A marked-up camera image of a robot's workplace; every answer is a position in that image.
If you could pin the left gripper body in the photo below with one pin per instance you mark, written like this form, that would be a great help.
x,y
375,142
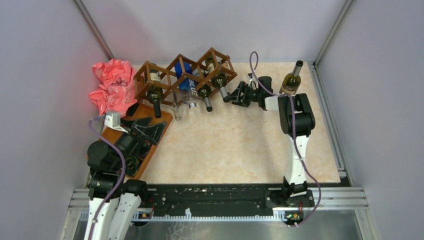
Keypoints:
x,y
131,139

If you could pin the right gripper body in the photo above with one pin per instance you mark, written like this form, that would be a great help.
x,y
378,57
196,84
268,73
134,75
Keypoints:
x,y
252,95

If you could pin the dark green wine bottle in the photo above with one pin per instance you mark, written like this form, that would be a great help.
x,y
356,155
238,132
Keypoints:
x,y
219,80
205,91

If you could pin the dark green wine bottle front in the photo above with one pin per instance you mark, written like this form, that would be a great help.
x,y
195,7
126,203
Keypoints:
x,y
205,91

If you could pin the clear glass bottle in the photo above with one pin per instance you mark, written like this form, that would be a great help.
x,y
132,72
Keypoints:
x,y
176,107

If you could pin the blue square glass bottle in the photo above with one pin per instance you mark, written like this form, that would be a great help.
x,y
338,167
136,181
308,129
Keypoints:
x,y
189,94

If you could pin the brown wooden wine rack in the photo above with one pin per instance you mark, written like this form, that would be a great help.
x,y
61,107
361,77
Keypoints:
x,y
169,81

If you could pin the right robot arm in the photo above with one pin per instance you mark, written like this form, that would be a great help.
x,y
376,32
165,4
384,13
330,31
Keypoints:
x,y
296,121

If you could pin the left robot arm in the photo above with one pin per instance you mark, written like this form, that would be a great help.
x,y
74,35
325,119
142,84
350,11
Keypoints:
x,y
113,200

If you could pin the wooden compartment tray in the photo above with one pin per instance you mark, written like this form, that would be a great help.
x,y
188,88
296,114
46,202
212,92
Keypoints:
x,y
145,112

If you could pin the rolled dark belt lower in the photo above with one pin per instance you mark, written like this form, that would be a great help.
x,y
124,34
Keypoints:
x,y
132,166

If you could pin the pink plastic bag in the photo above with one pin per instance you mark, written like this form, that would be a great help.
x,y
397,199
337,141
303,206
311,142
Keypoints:
x,y
116,90

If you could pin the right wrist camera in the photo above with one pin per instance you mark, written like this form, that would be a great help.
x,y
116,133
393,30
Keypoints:
x,y
252,81

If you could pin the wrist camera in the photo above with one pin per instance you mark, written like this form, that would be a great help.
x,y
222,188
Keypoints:
x,y
112,120
252,81

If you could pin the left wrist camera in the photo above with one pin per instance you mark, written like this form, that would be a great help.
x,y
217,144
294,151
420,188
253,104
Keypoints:
x,y
112,120

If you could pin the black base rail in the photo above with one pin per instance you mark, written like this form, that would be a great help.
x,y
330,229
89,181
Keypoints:
x,y
231,202

